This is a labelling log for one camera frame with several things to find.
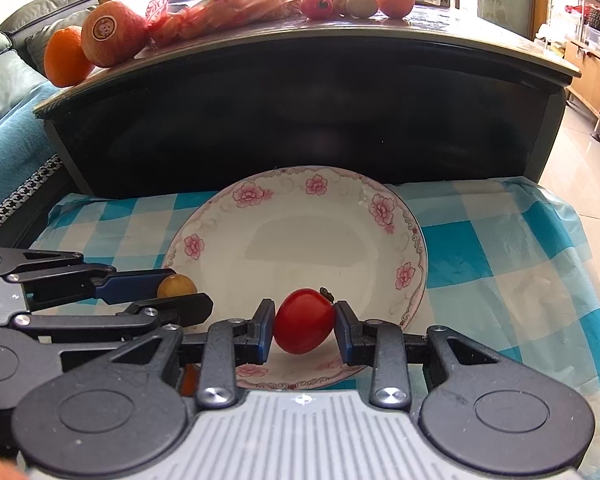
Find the small yellow fruit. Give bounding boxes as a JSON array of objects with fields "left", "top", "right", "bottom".
[{"left": 157, "top": 274, "right": 198, "bottom": 299}]

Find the pale round fruit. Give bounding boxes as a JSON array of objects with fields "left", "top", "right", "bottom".
[{"left": 346, "top": 0, "right": 378, "bottom": 18}]

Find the large orange with sticker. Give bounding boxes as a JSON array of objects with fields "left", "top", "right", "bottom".
[{"left": 81, "top": 1, "right": 149, "bottom": 68}]

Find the white floral plate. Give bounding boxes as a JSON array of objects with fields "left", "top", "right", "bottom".
[{"left": 160, "top": 164, "right": 429, "bottom": 392}]

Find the brown kiwi fruit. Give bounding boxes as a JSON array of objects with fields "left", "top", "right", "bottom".
[{"left": 332, "top": 0, "right": 349, "bottom": 16}]

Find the red tomato on table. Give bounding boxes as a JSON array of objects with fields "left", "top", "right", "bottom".
[{"left": 300, "top": 0, "right": 332, "bottom": 21}]

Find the orange fruit right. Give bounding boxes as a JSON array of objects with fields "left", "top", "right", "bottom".
[{"left": 376, "top": 0, "right": 415, "bottom": 20}]

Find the red tomato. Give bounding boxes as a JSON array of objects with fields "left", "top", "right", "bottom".
[
  {"left": 300, "top": 0, "right": 332, "bottom": 21},
  {"left": 273, "top": 287, "right": 336, "bottom": 354}
]

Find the wooden tv cabinet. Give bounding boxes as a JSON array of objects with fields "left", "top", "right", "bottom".
[{"left": 565, "top": 40, "right": 600, "bottom": 136}]

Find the blue white checkered cloth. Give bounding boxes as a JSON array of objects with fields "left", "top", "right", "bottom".
[{"left": 34, "top": 178, "right": 600, "bottom": 479}]

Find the red plastic bag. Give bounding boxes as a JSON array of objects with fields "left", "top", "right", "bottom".
[{"left": 148, "top": 0, "right": 301, "bottom": 47}]

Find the dark coffee table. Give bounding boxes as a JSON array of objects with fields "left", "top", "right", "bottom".
[{"left": 35, "top": 8, "right": 579, "bottom": 198}]

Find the small orange mandarin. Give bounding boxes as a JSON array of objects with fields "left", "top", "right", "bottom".
[{"left": 44, "top": 26, "right": 95, "bottom": 88}]

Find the teal sofa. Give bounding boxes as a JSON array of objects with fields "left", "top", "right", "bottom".
[{"left": 0, "top": 49, "right": 64, "bottom": 248}]

